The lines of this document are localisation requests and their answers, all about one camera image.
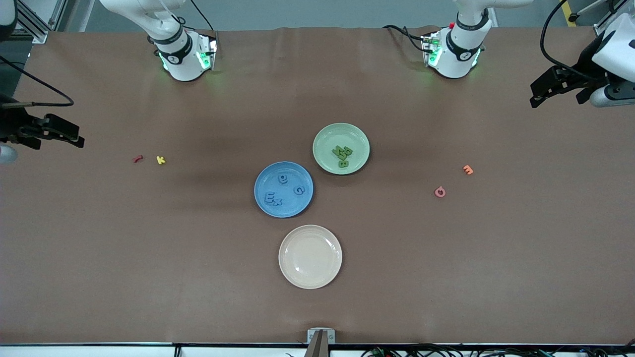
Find brown table cloth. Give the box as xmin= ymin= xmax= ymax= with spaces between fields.
xmin=0 ymin=26 xmax=635 ymax=345

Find green plate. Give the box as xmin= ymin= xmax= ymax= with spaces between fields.
xmin=313 ymin=122 xmax=371 ymax=176

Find blue plate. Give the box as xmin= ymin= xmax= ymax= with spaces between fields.
xmin=254 ymin=161 xmax=314 ymax=219

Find beige plate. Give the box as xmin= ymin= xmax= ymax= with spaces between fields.
xmin=278 ymin=225 xmax=343 ymax=290

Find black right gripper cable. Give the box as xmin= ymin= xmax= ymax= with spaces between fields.
xmin=0 ymin=56 xmax=75 ymax=108

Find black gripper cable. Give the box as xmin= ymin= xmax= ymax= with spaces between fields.
xmin=0 ymin=56 xmax=75 ymax=108
xmin=540 ymin=0 xmax=603 ymax=85

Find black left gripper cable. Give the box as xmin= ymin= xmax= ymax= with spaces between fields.
xmin=540 ymin=0 xmax=603 ymax=85

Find aluminium frame profile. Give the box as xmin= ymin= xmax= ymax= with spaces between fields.
xmin=571 ymin=0 xmax=635 ymax=38
xmin=15 ymin=0 xmax=67 ymax=44

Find black arm base cable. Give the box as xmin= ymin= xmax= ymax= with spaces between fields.
xmin=382 ymin=25 xmax=428 ymax=53
xmin=191 ymin=0 xmax=218 ymax=33

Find white table edge rail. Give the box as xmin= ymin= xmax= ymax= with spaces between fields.
xmin=0 ymin=344 xmax=635 ymax=357

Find tangled cable bundle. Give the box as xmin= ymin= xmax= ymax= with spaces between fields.
xmin=361 ymin=343 xmax=635 ymax=357

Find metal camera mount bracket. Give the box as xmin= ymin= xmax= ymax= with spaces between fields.
xmin=305 ymin=328 xmax=336 ymax=357

